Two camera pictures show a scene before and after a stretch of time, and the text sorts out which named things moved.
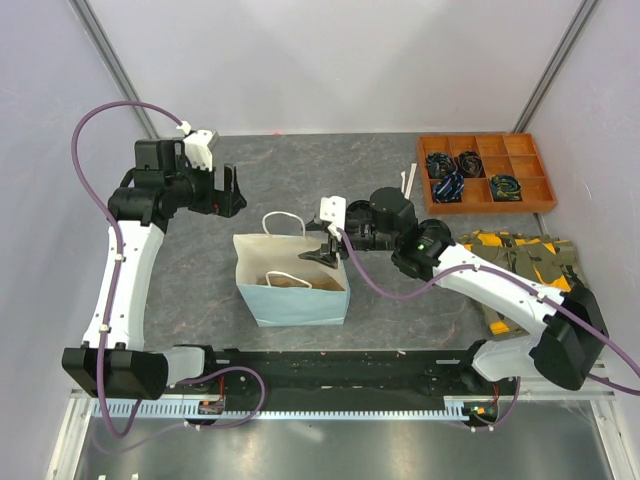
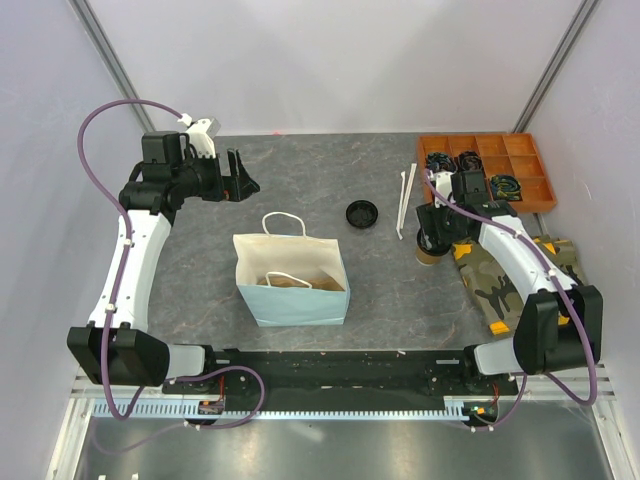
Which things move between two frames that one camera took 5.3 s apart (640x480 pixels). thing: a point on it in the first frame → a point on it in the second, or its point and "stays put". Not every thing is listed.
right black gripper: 322,255 → 429,215
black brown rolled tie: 470,164 stays put
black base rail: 344,379 stays put
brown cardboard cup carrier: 319,282 stays put
